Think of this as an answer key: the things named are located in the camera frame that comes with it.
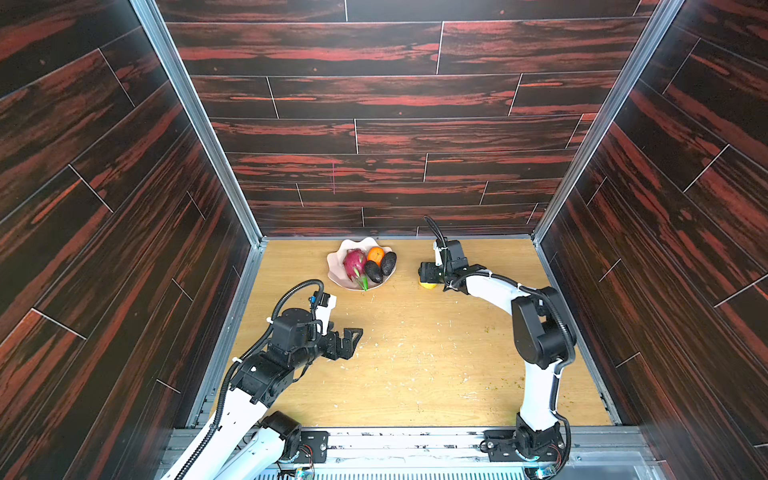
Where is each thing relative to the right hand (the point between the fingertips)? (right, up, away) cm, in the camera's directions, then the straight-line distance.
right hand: (435, 267), depth 102 cm
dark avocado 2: (-16, +2, -1) cm, 16 cm away
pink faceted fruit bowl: (-34, -2, +3) cm, 35 cm away
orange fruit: (-21, +5, +2) cm, 21 cm away
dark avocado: (-22, -1, -2) cm, 22 cm away
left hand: (-27, -15, -29) cm, 42 cm away
